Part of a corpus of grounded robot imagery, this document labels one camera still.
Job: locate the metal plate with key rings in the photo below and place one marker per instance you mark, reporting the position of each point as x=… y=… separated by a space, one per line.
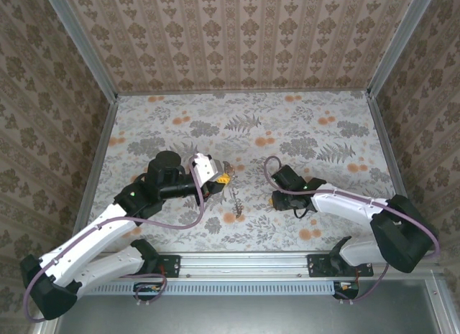
x=239 y=210

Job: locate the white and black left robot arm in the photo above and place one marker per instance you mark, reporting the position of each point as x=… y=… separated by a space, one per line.
x=90 y=240

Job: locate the floral patterned table cover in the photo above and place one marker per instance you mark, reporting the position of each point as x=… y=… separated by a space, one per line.
x=287 y=125

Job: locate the grey metal panel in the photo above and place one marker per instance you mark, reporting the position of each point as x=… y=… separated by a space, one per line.
x=251 y=316

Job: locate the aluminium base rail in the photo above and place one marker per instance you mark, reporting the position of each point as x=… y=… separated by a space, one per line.
x=244 y=265

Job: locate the aluminium table side rail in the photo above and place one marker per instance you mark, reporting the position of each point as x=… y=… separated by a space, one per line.
x=97 y=169
x=388 y=151

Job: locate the aluminium frame post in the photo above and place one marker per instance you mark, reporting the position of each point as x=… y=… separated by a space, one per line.
x=82 y=46
x=399 y=39

